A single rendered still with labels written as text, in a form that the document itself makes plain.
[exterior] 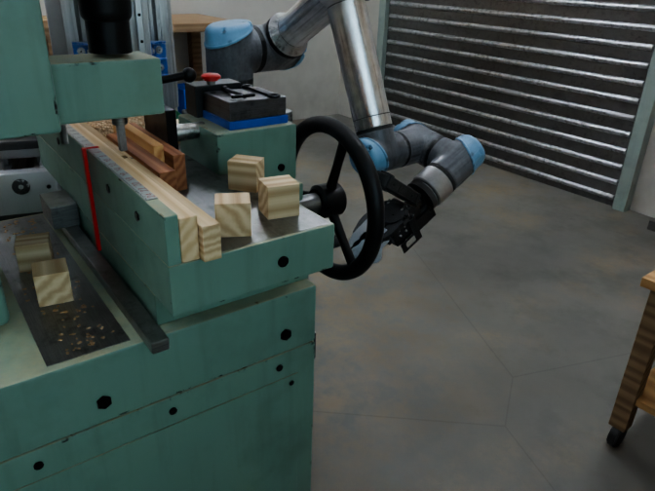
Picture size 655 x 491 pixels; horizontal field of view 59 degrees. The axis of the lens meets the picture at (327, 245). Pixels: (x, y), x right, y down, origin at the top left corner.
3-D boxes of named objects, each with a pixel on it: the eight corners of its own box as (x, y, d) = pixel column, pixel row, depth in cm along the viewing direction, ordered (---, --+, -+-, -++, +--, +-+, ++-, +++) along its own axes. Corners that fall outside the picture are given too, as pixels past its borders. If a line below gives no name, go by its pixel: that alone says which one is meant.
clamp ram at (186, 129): (218, 166, 86) (215, 105, 82) (171, 173, 82) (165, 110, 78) (193, 150, 93) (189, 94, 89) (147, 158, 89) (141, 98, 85)
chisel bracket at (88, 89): (167, 125, 75) (161, 56, 72) (53, 139, 68) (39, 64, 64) (146, 113, 81) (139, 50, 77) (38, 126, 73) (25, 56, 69)
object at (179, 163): (187, 189, 78) (184, 153, 76) (175, 191, 77) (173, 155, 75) (137, 153, 92) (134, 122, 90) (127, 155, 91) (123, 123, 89)
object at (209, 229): (221, 257, 60) (220, 222, 59) (204, 262, 59) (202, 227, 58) (59, 121, 109) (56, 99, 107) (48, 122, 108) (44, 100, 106)
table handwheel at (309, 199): (416, 179, 85) (312, 82, 101) (303, 207, 75) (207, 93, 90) (364, 308, 104) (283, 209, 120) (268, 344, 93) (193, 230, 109)
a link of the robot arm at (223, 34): (196, 75, 147) (193, 18, 141) (241, 71, 155) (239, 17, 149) (223, 83, 139) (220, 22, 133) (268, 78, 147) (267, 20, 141)
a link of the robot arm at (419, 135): (381, 121, 121) (421, 142, 114) (416, 114, 128) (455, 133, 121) (373, 155, 125) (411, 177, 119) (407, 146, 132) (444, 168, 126)
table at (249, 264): (392, 250, 77) (396, 208, 74) (173, 319, 61) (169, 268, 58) (198, 141, 121) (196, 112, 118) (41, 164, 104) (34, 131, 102)
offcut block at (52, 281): (74, 301, 71) (68, 271, 69) (39, 308, 69) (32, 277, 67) (70, 285, 74) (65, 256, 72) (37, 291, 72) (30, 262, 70)
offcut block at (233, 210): (215, 225, 68) (214, 193, 66) (250, 224, 68) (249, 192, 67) (215, 238, 65) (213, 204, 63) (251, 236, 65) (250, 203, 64)
